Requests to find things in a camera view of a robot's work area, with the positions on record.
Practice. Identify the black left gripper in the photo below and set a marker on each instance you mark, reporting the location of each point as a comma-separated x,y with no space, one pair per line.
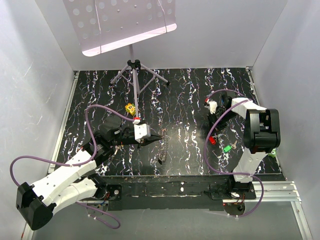
147,141

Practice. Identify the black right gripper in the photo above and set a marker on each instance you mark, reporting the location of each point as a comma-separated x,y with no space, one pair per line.
211,118

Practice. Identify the red tagged key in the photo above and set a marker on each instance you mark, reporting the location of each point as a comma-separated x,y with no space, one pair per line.
214,140

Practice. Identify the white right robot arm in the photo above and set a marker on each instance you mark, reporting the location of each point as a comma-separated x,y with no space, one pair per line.
261,134

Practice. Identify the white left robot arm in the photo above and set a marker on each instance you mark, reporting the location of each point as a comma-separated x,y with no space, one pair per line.
39,201

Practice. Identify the yellow tagged key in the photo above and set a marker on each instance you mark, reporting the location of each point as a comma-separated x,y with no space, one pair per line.
116,150

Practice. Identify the yellow green toy block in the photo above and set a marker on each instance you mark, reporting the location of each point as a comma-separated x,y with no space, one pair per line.
131,109

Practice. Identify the green tagged key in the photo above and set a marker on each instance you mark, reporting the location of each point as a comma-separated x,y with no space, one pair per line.
228,148

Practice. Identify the perforated music stand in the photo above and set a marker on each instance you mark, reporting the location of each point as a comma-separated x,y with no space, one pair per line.
102,26

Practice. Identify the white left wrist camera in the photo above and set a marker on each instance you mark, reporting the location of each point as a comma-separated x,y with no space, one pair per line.
142,132

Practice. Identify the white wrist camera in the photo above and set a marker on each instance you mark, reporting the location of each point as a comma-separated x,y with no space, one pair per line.
142,132
211,105

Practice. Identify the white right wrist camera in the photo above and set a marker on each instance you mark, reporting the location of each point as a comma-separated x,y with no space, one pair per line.
211,105

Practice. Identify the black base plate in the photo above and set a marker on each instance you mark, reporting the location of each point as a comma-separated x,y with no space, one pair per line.
160,192

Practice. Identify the aluminium frame rail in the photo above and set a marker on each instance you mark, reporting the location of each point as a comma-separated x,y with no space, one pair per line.
274,191

